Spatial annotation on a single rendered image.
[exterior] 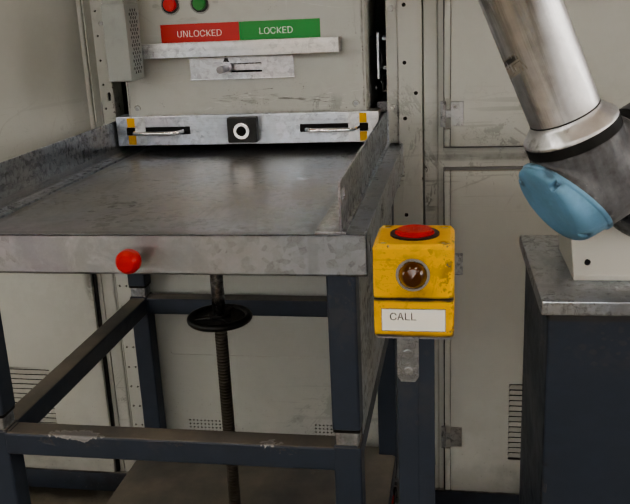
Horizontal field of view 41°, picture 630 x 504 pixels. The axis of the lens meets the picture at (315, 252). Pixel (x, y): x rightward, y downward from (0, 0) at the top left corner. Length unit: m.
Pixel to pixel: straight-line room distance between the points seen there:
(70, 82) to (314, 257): 0.91
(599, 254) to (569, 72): 0.32
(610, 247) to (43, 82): 1.14
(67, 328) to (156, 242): 0.92
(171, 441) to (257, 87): 0.75
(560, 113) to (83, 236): 0.63
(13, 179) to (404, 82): 0.77
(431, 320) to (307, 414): 1.13
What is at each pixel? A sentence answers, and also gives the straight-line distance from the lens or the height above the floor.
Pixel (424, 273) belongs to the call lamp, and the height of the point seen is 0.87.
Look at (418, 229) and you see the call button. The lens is 0.86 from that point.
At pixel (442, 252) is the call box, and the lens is 0.82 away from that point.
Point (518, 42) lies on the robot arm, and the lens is 0.99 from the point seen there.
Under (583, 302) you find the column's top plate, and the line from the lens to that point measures 1.13.
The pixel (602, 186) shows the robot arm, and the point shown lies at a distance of 1.02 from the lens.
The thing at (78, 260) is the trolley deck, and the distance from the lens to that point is 1.18.
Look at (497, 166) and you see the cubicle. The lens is 1.73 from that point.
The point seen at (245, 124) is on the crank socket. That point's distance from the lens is 1.67.
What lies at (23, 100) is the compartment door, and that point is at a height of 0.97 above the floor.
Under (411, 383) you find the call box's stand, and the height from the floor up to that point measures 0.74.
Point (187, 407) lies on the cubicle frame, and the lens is 2.02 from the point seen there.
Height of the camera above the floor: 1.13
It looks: 17 degrees down
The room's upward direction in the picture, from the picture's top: 3 degrees counter-clockwise
